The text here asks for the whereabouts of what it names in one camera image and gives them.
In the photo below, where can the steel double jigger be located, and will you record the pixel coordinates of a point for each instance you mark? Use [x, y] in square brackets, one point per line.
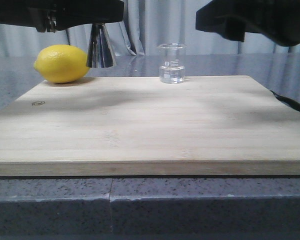
[100, 53]

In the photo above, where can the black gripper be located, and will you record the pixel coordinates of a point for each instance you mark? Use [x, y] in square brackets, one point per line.
[49, 15]

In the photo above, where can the small glass beaker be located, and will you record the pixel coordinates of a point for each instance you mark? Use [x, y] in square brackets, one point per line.
[172, 64]

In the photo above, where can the wooden cutting board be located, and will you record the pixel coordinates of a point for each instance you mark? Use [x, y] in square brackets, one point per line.
[116, 126]

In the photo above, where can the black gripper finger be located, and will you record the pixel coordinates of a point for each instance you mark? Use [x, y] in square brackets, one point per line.
[278, 20]

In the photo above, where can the grey curtain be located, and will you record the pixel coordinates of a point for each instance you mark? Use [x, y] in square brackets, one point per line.
[146, 25]

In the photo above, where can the yellow lemon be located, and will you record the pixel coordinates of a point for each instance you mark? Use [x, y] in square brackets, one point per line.
[61, 63]

